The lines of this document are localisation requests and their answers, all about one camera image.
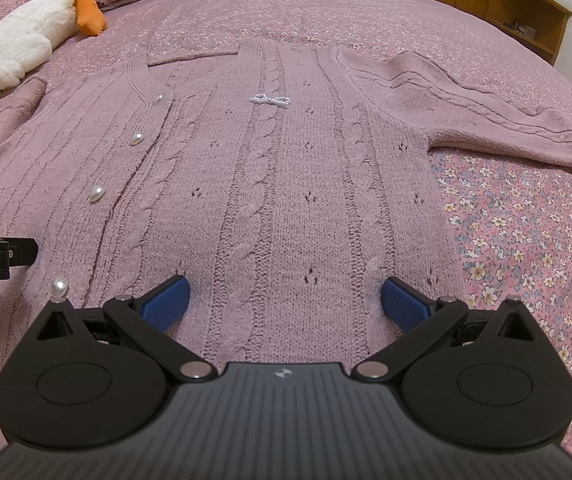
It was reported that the pink knitted cardigan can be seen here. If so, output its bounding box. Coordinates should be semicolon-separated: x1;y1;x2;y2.
0;41;572;370

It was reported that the white plush goose toy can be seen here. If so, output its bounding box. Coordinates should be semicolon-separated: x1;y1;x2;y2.
0;0;107;91

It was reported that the pink floral bedspread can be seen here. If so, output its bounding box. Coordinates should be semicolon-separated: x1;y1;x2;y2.
0;0;572;474

